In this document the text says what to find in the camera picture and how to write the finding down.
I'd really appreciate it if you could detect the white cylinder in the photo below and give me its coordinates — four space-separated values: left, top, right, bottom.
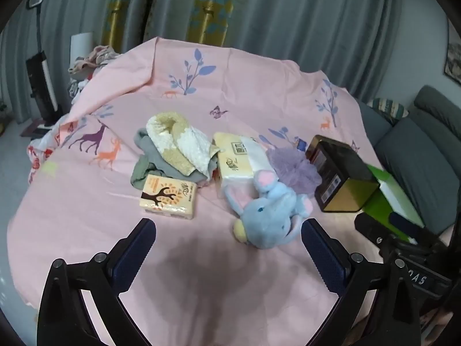
70 32 93 69

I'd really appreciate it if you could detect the green box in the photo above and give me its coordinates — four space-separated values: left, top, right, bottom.
362 164 427 240

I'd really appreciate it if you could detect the grey curtain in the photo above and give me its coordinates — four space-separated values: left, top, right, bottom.
0 0 451 123

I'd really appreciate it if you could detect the framed wall picture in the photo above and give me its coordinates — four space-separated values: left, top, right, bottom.
445 18 461 87

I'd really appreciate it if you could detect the grey-blue towel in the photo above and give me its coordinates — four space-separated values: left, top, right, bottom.
134 128 213 185

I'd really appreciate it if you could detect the yellow tissue pack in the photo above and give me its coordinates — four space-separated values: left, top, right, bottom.
212 132 276 199

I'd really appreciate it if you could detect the black gold tin box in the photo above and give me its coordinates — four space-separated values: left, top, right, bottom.
305 135 380 213

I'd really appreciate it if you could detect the lavender mesh bath pouf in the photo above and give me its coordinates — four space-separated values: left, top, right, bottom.
268 148 323 195

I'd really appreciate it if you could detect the red white plastic bag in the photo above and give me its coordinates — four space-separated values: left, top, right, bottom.
27 123 73 184

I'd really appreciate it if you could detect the yellow white fluffy towel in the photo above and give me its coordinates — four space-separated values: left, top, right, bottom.
146 112 220 181

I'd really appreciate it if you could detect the dark red floor mat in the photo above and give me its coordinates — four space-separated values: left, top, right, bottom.
20 121 54 138

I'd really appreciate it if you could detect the grey sofa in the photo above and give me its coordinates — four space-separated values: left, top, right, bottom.
355 84 461 235

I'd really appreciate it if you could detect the tree print tissue pack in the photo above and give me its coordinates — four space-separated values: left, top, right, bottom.
139 174 199 220

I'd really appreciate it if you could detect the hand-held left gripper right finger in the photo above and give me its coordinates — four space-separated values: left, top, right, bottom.
302 219 422 346

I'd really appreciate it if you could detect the pink printed bedsheet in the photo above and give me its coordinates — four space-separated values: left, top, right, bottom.
7 36 454 346

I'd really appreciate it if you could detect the green towel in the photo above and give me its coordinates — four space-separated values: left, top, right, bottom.
130 157 155 190

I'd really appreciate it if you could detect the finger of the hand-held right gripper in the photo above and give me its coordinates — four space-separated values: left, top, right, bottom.
389 212 433 239
354 212 397 249

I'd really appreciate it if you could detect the blue plush toy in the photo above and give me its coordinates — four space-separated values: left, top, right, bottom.
224 169 314 250

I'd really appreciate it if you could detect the yellow patterned curtain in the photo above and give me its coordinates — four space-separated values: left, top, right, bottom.
101 0 160 49
188 0 250 48

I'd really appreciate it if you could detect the patterned cushion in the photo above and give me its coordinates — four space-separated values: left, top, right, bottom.
373 97 409 125

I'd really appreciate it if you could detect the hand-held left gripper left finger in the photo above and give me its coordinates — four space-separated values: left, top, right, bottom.
36 218 157 346

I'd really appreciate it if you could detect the pile of clothes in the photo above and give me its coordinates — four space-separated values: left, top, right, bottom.
67 45 121 105

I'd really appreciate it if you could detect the black upright vacuum cleaner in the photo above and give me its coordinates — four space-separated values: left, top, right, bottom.
25 0 60 123

